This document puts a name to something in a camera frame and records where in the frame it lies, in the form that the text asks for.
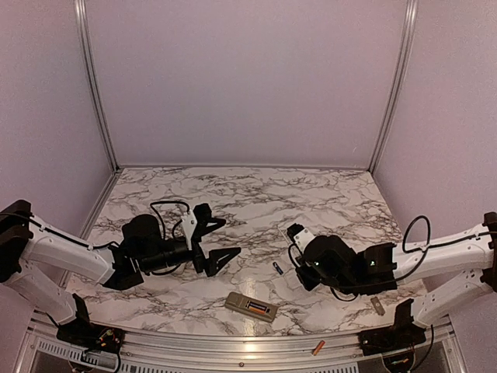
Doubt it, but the beige grey remote control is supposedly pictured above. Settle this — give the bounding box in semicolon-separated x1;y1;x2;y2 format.
224;292;279;322

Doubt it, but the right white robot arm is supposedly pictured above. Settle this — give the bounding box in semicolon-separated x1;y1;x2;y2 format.
287;212;496;348

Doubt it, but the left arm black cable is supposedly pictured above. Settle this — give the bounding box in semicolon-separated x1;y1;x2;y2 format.
0;200;191;277

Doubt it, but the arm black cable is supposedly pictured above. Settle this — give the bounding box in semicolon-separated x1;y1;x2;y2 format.
0;200;191;277
287;215;497;302

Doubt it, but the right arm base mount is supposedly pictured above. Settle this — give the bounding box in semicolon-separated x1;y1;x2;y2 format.
358;298;426;356

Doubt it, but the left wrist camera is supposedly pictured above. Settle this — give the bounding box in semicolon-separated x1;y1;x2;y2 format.
181;203;212;250

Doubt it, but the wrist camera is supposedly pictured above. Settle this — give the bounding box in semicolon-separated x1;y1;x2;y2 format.
287;223;315;250
181;203;212;250

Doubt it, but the front aluminium rail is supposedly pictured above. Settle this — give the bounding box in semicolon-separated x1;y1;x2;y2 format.
15;310;467;373

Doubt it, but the orange battery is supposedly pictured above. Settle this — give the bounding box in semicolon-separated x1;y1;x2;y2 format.
248;305;269;315
311;340;325;356

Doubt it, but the aluminium frame post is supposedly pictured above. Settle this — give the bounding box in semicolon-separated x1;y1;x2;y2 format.
74;0;120;173
367;0;419;176

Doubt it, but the right aluminium frame post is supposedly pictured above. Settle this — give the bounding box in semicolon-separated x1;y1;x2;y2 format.
367;0;419;176

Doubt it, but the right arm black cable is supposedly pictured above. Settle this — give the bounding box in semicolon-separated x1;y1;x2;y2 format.
287;215;497;302

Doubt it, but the left aluminium frame post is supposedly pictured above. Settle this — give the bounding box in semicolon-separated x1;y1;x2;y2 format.
74;0;120;173

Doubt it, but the clear handle screwdriver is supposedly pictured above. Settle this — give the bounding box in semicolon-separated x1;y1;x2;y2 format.
277;227;291;243

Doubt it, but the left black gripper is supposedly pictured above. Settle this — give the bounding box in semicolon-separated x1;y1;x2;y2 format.
141;237;242;277

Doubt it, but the purple battery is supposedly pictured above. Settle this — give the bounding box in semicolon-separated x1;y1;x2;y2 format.
273;262;283;275

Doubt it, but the beige remote battery cover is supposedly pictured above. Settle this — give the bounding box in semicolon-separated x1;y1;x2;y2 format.
370;297;385;315

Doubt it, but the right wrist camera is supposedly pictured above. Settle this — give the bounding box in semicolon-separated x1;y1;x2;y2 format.
287;223;315;250

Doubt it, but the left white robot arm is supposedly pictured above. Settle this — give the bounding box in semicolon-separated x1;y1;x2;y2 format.
1;200;241;346

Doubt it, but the white battery cover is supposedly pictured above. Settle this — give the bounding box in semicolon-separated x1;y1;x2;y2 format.
283;274;302;291

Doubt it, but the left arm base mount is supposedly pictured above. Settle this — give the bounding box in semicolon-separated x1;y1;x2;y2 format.
57;294;125;354

